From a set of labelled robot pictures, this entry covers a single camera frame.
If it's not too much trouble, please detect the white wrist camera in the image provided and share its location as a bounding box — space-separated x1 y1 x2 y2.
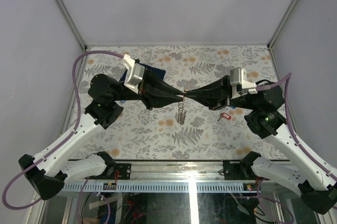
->
230 67 257 99
122 54 145 94

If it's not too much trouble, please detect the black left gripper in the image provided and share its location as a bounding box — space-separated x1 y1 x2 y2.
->
111 67 185 110

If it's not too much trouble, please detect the floral patterned table mat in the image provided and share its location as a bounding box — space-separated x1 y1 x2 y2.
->
74 45 285 160

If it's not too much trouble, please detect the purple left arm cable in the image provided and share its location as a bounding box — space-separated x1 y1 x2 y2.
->
2 50 127 209

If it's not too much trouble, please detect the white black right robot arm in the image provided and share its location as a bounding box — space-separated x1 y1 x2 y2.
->
184 74 336 215

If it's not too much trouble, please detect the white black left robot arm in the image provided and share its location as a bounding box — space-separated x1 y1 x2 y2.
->
18 67 183 200

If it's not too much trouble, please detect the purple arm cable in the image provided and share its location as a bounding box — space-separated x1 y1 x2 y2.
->
252 73 337 182
2 50 127 209

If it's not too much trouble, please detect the aluminium front rail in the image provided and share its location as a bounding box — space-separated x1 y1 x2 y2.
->
63 159 290 182

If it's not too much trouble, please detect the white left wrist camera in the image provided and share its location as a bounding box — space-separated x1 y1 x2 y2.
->
122 54 145 94

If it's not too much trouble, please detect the dark navy folded cloth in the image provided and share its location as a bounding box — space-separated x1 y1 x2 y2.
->
118 63 166 83

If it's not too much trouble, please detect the key with red tag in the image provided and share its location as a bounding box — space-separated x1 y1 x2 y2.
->
218 113 232 121

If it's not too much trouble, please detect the metal keyring with yellow grip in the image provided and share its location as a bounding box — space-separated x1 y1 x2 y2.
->
176 97 186 125

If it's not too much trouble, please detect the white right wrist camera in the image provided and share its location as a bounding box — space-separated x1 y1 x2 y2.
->
230 67 257 99

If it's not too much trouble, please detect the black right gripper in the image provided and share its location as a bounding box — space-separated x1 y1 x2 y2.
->
184 75 259 111

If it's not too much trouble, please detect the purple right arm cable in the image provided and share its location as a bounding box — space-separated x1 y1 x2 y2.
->
252 73 337 182

